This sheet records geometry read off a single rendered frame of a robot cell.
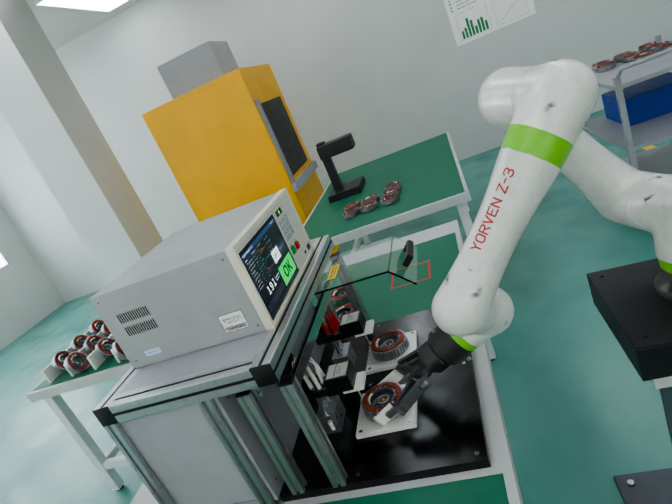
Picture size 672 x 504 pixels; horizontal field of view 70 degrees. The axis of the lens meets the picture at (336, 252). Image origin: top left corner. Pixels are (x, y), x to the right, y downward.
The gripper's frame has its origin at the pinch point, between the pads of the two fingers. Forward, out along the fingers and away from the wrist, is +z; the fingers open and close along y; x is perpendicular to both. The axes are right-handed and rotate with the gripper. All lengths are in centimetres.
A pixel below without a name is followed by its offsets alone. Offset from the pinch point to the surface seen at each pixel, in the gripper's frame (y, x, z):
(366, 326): 24.0, 8.8, -0.1
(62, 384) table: 72, 83, 155
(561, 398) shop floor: 78, -92, 2
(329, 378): -2.6, 14.9, 2.3
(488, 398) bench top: -0.4, -16.7, -17.9
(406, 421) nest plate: -6.3, -4.4, -3.3
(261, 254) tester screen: 2.1, 45.5, -11.0
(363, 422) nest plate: -3.6, 1.2, 6.3
